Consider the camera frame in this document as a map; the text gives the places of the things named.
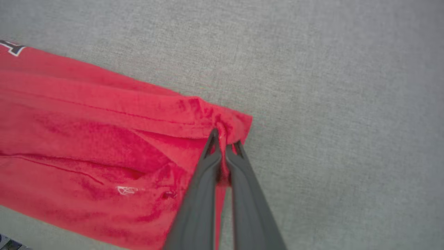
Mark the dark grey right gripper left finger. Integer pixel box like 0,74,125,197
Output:
163,128,223,250

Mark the red and white jersey garment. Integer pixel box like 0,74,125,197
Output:
0,40,253,250

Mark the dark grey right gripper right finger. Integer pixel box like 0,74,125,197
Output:
225,140,287,250

